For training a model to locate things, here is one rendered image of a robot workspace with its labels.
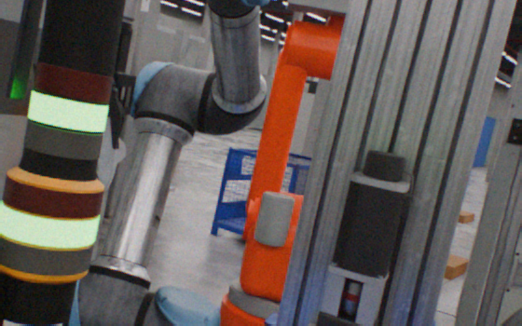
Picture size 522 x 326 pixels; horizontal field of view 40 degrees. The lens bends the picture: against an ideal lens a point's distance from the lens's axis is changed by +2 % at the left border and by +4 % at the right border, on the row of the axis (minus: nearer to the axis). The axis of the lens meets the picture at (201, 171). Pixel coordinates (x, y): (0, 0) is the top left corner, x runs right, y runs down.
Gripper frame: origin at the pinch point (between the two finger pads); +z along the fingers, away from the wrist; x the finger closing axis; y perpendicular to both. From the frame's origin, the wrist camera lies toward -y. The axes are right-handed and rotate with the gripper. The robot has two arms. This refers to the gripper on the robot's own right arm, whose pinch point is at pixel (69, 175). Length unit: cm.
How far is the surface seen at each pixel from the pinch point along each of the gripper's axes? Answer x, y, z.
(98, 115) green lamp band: -27, -51, -13
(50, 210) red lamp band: -26, -52, -8
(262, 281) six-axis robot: 28, 334, 98
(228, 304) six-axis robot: 48, 344, 121
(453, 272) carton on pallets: -104, 734, 138
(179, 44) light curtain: 174, 507, -41
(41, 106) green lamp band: -25, -52, -13
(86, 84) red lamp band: -26, -52, -14
